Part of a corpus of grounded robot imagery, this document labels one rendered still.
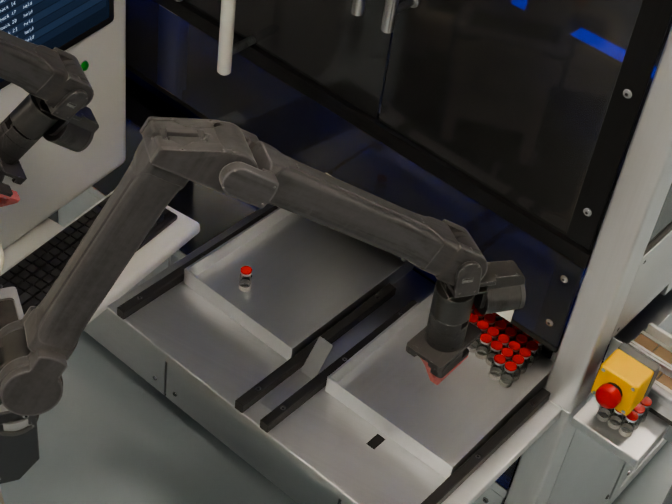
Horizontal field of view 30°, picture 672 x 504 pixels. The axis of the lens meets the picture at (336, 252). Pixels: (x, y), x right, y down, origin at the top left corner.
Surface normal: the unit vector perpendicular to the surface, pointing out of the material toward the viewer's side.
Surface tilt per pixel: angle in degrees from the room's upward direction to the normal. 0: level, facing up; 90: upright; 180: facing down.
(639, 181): 90
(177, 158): 83
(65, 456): 0
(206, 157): 83
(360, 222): 81
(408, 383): 0
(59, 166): 90
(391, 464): 0
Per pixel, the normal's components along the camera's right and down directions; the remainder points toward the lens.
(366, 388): 0.11, -0.73
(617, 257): -0.66, 0.46
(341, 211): 0.32, 0.55
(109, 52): 0.83, 0.45
